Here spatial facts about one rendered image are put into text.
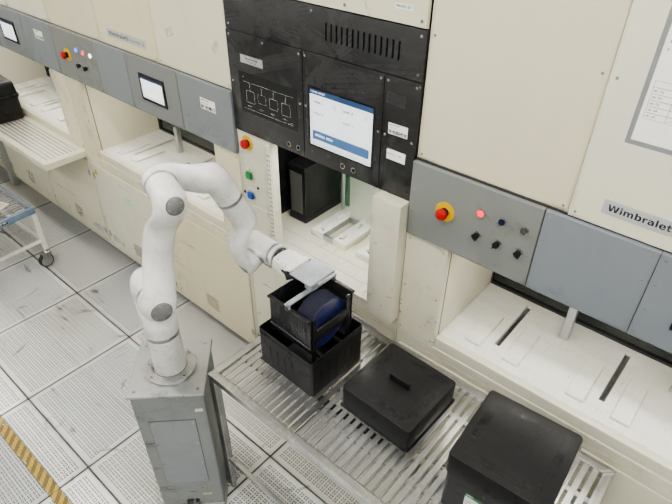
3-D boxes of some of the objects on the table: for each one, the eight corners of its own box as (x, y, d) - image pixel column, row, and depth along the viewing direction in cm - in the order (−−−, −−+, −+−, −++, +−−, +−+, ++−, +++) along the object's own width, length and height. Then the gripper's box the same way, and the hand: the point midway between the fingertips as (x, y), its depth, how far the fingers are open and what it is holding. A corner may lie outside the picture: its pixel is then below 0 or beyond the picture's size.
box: (436, 501, 169) (447, 453, 153) (478, 437, 187) (491, 388, 172) (527, 561, 155) (549, 514, 140) (562, 485, 173) (584, 436, 158)
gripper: (260, 257, 192) (297, 281, 182) (295, 238, 201) (332, 259, 192) (261, 274, 196) (298, 298, 186) (295, 254, 206) (331, 276, 196)
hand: (311, 275), depth 190 cm, fingers closed on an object, 4 cm apart
